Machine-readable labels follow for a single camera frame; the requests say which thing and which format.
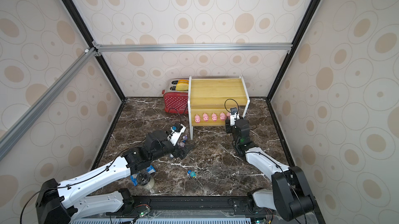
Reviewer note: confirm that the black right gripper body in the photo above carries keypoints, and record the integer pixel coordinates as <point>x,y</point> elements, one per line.
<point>235,127</point>

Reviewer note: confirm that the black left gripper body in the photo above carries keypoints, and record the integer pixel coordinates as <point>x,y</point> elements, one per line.
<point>167,147</point>

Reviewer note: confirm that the Doraemon figure teal ball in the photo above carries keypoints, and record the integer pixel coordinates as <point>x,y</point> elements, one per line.
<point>192,173</point>

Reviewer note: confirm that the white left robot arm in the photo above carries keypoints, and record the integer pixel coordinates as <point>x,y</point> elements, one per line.
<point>55,199</point>

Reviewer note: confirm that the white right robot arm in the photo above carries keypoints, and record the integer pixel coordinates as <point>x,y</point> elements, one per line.
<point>290,195</point>

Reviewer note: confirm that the clear tape roll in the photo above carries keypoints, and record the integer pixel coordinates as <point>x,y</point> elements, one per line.
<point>145,180</point>

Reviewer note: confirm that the blue plastic wrapper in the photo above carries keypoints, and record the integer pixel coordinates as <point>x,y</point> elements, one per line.
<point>150,170</point>

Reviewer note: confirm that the white metal wooden shelf rack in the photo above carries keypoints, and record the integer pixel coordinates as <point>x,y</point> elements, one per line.
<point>216,95</point>

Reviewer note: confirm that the red polka dot toaster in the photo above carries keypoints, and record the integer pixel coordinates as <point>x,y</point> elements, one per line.
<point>175,101</point>

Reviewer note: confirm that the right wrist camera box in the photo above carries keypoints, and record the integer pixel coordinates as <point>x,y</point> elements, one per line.
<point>234,115</point>

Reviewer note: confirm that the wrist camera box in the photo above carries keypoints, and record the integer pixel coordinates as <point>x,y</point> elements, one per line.
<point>176,131</point>
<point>234,115</point>

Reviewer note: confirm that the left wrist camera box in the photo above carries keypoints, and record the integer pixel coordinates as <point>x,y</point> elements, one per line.
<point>176,131</point>

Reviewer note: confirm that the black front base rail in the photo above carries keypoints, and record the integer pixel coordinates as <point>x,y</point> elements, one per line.
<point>239,205</point>

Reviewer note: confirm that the silver aluminium rail back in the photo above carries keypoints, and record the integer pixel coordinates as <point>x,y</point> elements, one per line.
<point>193,47</point>

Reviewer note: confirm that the silver aluminium rail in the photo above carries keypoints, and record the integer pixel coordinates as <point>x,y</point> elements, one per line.
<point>14,134</point>
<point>193,47</point>

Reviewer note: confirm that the silver aluminium rail left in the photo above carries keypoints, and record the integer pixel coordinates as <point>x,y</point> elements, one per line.
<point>14,134</point>

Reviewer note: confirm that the black corner frame post right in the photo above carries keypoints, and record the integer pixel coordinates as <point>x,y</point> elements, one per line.
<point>309,13</point>

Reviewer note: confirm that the black corner frame post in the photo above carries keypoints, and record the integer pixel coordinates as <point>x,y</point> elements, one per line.
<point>86,34</point>
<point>309,13</point>

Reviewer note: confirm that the black corner frame post left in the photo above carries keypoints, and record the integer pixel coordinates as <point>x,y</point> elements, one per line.
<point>86,34</point>

